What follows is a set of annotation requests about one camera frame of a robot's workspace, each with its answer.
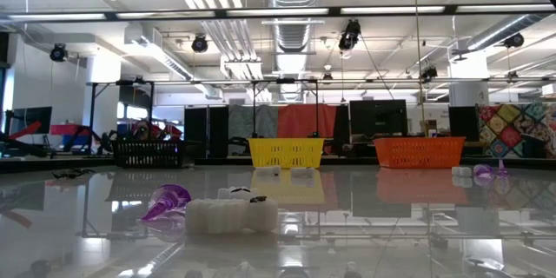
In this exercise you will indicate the white plastic ghost figure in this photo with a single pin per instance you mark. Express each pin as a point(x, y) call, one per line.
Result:
point(302, 172)
point(226, 217)
point(232, 193)
point(461, 172)

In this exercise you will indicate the black background robot arm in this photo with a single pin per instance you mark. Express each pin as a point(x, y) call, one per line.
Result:
point(315, 135)
point(239, 141)

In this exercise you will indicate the grey hanging cloth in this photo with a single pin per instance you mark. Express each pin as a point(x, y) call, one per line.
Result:
point(260, 119)

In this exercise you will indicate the orange hanging cloth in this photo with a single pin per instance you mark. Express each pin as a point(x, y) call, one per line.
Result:
point(308, 117)

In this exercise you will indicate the yellow plastic basket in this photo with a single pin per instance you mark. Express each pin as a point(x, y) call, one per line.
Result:
point(284, 153)

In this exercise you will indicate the black partition panel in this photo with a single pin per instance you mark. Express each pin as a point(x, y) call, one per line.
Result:
point(218, 126)
point(195, 126)

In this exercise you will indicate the white ceiling pipes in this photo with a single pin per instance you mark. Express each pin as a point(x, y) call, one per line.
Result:
point(234, 39)

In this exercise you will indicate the large black monitor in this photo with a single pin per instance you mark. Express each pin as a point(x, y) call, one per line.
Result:
point(378, 117)

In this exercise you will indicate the purple translucent witch hat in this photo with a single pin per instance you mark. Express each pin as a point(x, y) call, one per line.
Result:
point(171, 197)
point(482, 171)
point(501, 172)

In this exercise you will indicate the black plastic basket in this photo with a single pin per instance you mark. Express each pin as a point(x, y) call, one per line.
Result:
point(147, 154)

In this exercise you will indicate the orange plastic basket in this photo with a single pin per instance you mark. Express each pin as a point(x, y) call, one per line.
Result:
point(419, 153)

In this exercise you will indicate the cardboard box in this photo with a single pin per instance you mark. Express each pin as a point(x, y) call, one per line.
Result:
point(431, 127)

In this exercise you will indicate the black plastic spider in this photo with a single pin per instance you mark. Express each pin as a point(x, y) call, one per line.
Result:
point(69, 174)

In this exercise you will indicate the colourful patchwork quilt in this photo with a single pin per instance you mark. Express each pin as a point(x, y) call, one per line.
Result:
point(510, 132)

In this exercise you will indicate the red bar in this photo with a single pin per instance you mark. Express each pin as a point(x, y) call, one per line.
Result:
point(28, 129)

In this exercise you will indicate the black background rig frame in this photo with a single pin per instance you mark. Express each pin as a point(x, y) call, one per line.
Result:
point(254, 108)
point(92, 117)

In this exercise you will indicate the black hanging ceiling camera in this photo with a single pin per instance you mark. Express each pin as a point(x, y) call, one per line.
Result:
point(349, 35)
point(328, 77)
point(429, 72)
point(58, 52)
point(200, 43)
point(514, 40)

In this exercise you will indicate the black aluminium table frame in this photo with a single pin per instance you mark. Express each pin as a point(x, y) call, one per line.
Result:
point(217, 162)

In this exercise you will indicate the white rectangular air duct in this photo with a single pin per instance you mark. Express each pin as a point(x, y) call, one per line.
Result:
point(165, 58)

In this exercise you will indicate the black wall monitor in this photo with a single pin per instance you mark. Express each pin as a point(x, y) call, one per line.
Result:
point(32, 117)

